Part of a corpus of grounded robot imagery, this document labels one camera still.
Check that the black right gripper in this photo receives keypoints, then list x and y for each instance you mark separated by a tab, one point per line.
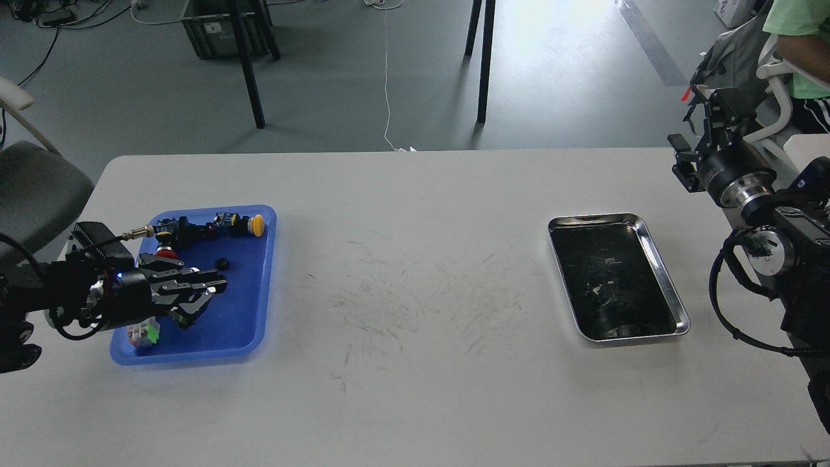
734	175

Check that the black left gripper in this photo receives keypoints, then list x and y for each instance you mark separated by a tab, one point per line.
183	293

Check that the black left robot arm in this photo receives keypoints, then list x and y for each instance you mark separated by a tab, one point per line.
99	286

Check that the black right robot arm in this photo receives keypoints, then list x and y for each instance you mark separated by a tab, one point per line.
779	246

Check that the blue plastic tray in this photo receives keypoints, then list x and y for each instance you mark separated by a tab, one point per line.
234	322

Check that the grey backpack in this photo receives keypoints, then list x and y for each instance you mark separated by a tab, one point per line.
732	62

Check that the white chair right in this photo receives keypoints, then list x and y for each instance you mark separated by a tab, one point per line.
774	71

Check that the person in green shirt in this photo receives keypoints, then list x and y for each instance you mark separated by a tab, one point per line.
801	28

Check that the steel tray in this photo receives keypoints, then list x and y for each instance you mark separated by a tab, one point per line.
618	286

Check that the black table leg left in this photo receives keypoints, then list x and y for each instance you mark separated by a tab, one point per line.
263	20

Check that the black table legs middle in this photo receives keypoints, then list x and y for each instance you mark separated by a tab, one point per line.
486	10

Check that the dark plastic crate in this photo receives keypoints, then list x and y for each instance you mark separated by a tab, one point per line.
209	29

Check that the green illuminated square switch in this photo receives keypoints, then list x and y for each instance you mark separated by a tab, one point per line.
143	334

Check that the red push button switch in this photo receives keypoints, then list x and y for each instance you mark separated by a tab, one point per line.
178	233

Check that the yellow push button switch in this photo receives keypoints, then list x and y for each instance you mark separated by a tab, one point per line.
227	224

